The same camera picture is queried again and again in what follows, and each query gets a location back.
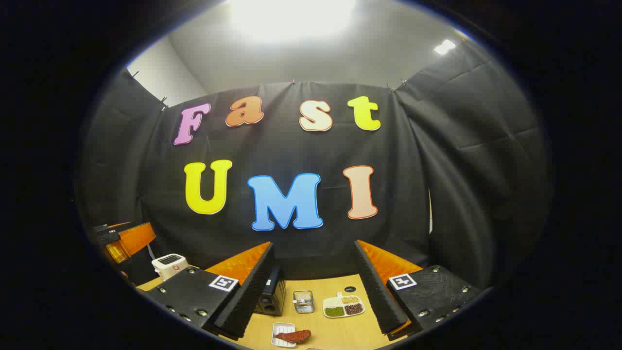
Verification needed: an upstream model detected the white toaster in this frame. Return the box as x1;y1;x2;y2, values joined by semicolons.
152;254;189;281

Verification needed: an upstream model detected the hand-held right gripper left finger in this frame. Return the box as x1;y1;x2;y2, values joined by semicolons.
144;241;276;341

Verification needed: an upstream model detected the reddish brown meat piece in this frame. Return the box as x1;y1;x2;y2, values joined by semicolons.
275;330;312;344

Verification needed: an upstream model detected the black electric oven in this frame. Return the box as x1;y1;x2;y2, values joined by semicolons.
254;265;287;316

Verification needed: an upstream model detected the small white tray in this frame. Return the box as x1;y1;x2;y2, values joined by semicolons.
271;322;297;349

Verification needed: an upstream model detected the white divided plate with beans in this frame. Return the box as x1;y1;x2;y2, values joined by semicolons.
322;292;366;319

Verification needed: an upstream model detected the clear glass container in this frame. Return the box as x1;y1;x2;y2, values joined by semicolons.
293;290;315;314

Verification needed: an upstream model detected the black backdrop cloth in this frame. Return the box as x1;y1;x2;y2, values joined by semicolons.
75;36;552;292

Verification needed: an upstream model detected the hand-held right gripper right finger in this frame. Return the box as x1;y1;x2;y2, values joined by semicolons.
354;239;483;342

